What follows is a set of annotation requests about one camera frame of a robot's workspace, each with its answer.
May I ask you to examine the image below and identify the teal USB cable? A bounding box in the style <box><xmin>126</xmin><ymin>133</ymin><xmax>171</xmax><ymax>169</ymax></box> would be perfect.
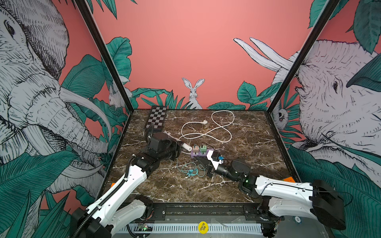
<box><xmin>175</xmin><ymin>157</ymin><xmax>207</xmax><ymax>179</ymax></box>

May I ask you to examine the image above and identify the white electric toothbrush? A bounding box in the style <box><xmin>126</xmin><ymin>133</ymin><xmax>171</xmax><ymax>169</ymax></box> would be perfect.
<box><xmin>164</xmin><ymin>131</ymin><xmax>192</xmax><ymax>152</ymax></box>

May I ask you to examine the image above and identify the green cube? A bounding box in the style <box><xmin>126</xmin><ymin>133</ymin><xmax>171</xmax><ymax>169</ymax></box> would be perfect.
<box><xmin>199</xmin><ymin>145</ymin><xmax>207</xmax><ymax>153</ymax></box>

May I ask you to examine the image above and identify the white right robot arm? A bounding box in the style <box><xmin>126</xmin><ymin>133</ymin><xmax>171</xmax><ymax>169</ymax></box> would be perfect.
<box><xmin>203</xmin><ymin>156</ymin><xmax>346</xmax><ymax>231</ymax></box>

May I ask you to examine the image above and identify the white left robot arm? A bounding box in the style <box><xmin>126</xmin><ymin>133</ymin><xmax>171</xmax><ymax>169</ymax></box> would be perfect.
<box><xmin>69</xmin><ymin>132</ymin><xmax>183</xmax><ymax>238</ymax></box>

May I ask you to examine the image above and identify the black white chessboard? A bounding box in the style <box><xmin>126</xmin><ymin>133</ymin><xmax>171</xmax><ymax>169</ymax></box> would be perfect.
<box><xmin>145</xmin><ymin>106</ymin><xmax>167</xmax><ymax>132</ymax></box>

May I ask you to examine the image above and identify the purple power strip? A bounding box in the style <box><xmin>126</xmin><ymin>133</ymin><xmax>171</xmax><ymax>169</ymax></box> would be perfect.
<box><xmin>190</xmin><ymin>149</ymin><xmax>209</xmax><ymax>158</ymax></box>

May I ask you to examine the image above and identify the colourful Rubik's cube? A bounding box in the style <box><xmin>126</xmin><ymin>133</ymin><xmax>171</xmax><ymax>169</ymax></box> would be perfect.
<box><xmin>283</xmin><ymin>177</ymin><xmax>295</xmax><ymax>183</ymax></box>

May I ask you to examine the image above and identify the yellow round sticker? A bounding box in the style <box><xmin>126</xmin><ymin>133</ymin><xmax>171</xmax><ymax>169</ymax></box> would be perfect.
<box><xmin>198</xmin><ymin>221</ymin><xmax>209</xmax><ymax>234</ymax></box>

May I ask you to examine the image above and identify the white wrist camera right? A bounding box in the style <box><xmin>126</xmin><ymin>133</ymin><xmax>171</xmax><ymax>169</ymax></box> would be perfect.
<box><xmin>206</xmin><ymin>150</ymin><xmax>224</xmax><ymax>169</ymax></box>

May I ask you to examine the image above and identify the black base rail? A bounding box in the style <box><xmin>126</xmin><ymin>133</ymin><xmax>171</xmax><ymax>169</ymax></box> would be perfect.
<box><xmin>135</xmin><ymin>202</ymin><xmax>277</xmax><ymax>223</ymax></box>

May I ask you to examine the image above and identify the white power strip cable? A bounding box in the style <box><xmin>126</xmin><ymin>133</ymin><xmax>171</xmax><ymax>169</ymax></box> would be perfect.
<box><xmin>178</xmin><ymin>109</ymin><xmax>236</xmax><ymax>143</ymax></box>

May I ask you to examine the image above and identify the white slotted cable duct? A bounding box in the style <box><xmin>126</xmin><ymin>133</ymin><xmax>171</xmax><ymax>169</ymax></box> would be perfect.
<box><xmin>118</xmin><ymin>223</ymin><xmax>263</xmax><ymax>235</ymax></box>

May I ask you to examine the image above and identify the black enclosure corner post left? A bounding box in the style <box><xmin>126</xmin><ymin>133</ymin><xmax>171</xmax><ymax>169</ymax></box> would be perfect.
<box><xmin>74</xmin><ymin>0</ymin><xmax>134</xmax><ymax>114</ymax></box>

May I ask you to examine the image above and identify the black enclosure corner post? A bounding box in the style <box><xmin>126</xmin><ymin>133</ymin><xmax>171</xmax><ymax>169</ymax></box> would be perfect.
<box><xmin>74</xmin><ymin>0</ymin><xmax>134</xmax><ymax>114</ymax></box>
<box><xmin>267</xmin><ymin>0</ymin><xmax>340</xmax><ymax>115</ymax></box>

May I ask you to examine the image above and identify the black enclosure corner post right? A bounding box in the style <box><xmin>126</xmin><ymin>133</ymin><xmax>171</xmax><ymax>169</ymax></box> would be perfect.
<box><xmin>267</xmin><ymin>0</ymin><xmax>340</xmax><ymax>115</ymax></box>

